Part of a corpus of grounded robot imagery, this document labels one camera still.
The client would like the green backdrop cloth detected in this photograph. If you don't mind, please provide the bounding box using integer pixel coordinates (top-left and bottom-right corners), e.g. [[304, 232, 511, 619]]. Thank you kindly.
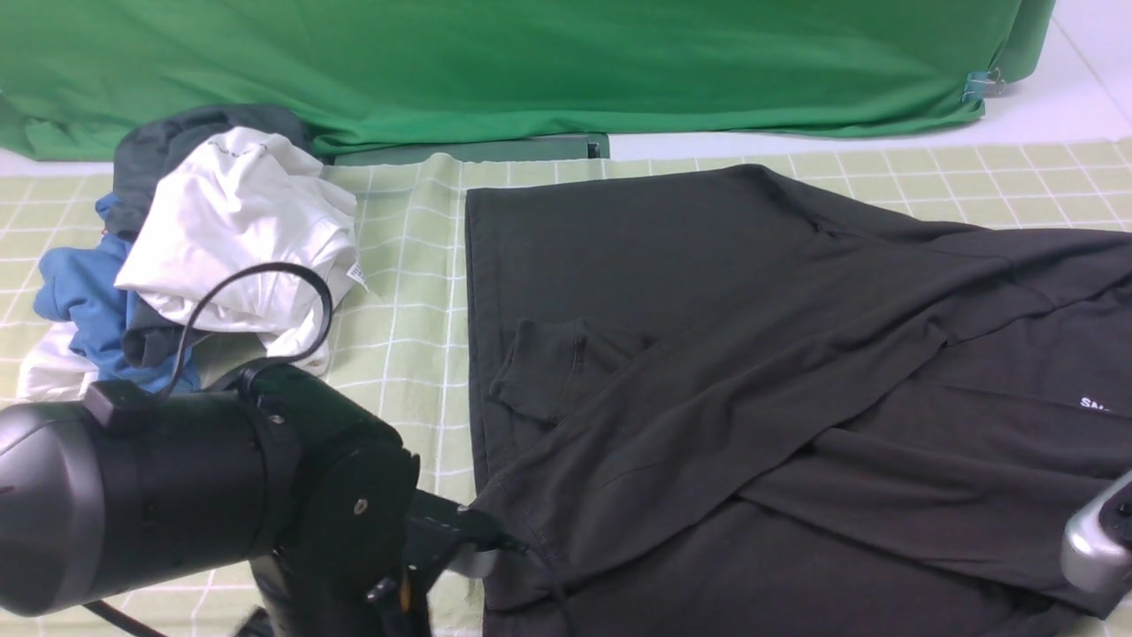
[[1, 1, 1054, 161]]

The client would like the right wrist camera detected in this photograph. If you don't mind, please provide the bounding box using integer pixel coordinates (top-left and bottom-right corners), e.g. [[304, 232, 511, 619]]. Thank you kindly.
[[1060, 472, 1131, 597]]

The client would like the dark gray crumpled garment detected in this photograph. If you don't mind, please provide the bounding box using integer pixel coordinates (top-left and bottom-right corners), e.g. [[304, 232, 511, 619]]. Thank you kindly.
[[101, 104, 311, 242]]

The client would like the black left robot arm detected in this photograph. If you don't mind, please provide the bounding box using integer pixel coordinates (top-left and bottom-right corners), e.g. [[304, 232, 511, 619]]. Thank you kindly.
[[1, 365, 427, 636]]

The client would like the white crumpled shirt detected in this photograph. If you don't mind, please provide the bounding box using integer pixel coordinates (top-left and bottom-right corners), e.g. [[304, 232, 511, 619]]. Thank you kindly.
[[115, 127, 363, 372]]

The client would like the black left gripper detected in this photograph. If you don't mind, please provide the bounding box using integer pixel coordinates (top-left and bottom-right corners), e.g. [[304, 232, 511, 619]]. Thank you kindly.
[[237, 532, 435, 636]]

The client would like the dark gray long-sleeved shirt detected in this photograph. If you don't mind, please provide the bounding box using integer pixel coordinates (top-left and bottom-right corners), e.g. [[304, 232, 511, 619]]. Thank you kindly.
[[465, 165, 1129, 636]]

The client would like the blue binder clip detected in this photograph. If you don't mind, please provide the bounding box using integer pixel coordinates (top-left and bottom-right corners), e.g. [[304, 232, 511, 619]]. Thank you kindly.
[[960, 68, 1007, 104]]

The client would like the blue crumpled garment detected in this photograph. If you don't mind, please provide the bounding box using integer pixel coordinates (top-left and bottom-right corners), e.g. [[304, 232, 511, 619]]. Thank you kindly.
[[33, 231, 182, 394]]

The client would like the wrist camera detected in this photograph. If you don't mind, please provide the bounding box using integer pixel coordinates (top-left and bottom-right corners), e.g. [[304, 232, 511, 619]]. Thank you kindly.
[[1060, 472, 1131, 597], [402, 489, 529, 582]]

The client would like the white garment under pile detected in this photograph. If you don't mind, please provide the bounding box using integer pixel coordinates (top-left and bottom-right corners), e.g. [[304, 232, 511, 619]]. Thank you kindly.
[[16, 322, 100, 402]]

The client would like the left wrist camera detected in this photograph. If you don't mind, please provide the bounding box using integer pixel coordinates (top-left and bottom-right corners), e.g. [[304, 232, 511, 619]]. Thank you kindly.
[[402, 489, 529, 582]]

